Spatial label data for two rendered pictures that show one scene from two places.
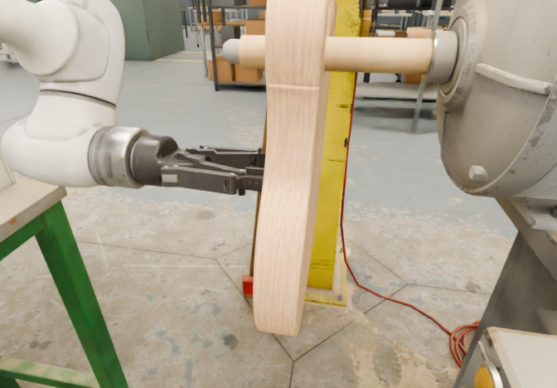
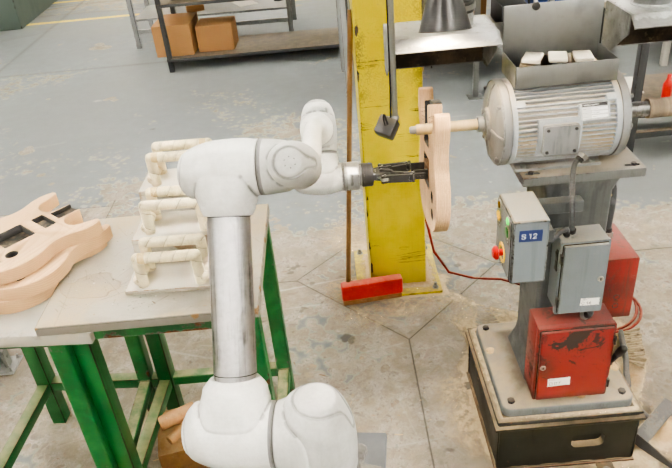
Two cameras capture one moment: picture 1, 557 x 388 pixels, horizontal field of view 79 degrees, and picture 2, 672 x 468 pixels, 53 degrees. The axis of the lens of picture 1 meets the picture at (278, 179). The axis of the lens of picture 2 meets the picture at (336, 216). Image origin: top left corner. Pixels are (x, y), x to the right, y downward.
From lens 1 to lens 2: 169 cm
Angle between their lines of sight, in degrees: 9
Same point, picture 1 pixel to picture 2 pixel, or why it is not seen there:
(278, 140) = (437, 159)
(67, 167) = (333, 184)
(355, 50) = (454, 126)
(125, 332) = not seen: hidden behind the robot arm
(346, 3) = not seen: hidden behind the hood
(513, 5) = (494, 117)
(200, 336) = (317, 341)
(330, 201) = (414, 193)
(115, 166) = (355, 179)
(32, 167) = (316, 187)
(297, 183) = (445, 171)
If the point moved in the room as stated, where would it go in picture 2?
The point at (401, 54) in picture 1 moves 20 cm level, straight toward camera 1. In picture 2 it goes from (469, 125) to (473, 156)
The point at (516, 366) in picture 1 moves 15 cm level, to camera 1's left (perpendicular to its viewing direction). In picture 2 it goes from (504, 198) to (452, 207)
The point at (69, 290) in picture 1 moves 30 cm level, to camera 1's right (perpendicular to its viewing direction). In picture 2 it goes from (271, 277) to (352, 261)
